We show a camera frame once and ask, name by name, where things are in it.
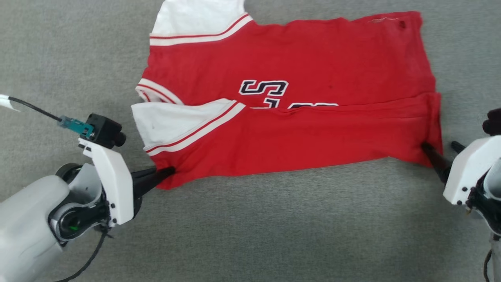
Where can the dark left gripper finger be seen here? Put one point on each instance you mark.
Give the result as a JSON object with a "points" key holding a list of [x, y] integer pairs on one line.
{"points": [[154, 174], [150, 187]]}

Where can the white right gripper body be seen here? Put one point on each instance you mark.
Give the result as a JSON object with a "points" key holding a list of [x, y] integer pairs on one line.
{"points": [[467, 168]]}

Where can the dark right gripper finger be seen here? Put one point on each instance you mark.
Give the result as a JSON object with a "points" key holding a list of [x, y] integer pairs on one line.
{"points": [[438, 164], [458, 147]]}

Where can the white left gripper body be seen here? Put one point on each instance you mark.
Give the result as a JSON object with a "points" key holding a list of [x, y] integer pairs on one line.
{"points": [[115, 184]]}

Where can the red and white jersey shirt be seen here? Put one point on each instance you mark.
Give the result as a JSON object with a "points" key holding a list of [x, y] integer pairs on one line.
{"points": [[313, 133]]}

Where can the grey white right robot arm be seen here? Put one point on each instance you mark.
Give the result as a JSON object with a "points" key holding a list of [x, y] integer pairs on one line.
{"points": [[491, 203]]}

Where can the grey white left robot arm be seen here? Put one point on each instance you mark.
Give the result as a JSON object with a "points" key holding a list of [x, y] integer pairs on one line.
{"points": [[27, 227]]}

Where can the grey fabric sofa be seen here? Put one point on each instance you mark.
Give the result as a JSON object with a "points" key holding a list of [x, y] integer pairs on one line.
{"points": [[250, 235]]}

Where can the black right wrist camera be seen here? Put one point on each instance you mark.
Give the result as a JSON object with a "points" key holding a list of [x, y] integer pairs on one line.
{"points": [[494, 123]]}

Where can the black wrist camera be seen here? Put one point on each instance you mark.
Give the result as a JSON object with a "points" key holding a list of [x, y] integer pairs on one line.
{"points": [[494, 123], [103, 131]]}

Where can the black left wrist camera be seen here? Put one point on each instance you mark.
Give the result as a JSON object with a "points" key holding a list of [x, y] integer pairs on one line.
{"points": [[103, 131]]}

